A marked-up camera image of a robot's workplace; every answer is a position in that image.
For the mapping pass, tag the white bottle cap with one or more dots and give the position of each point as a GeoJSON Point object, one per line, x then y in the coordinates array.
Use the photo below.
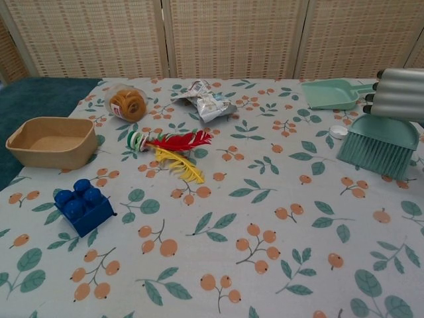
{"type": "Point", "coordinates": [337, 132]}

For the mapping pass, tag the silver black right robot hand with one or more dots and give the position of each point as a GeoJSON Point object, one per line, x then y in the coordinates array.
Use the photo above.
{"type": "Point", "coordinates": [401, 92]}

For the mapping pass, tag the mint green dustpan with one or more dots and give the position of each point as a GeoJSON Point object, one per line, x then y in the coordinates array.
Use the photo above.
{"type": "Point", "coordinates": [328, 94]}

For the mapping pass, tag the floral fruit print tablecloth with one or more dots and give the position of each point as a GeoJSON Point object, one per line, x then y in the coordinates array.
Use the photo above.
{"type": "Point", "coordinates": [212, 265]}

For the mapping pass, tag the blue toy building block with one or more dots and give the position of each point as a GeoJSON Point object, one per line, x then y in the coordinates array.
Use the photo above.
{"type": "Point", "coordinates": [83, 212]}

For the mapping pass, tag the red yellow feather shuttlecock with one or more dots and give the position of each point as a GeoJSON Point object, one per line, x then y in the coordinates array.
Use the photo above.
{"type": "Point", "coordinates": [175, 142]}

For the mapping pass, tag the crumpled silver snack wrapper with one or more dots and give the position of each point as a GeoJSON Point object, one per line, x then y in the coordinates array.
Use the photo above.
{"type": "Point", "coordinates": [208, 102]}

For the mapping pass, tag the plastic jar with cookies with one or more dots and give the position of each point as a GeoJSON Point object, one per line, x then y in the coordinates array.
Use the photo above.
{"type": "Point", "coordinates": [127, 102]}

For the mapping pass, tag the beige rectangular tray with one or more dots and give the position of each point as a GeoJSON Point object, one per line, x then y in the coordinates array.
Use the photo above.
{"type": "Point", "coordinates": [49, 145]}

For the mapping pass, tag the woven folding screen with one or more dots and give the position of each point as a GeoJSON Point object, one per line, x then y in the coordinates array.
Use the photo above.
{"type": "Point", "coordinates": [232, 36]}

